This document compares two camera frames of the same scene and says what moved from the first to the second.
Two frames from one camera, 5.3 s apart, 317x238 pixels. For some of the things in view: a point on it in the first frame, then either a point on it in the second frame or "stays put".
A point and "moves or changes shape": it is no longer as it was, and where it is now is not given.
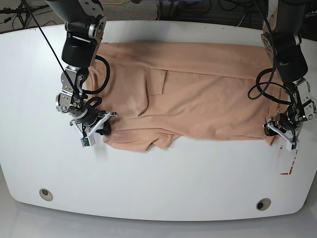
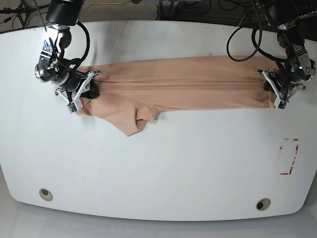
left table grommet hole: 46,194 stays put
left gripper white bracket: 104,121 to 76,99
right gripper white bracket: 270,131 to 269,86
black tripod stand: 24,13 stays put
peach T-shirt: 159,92 moves or changes shape
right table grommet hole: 263,204 stays put
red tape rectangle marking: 290,168 stays put
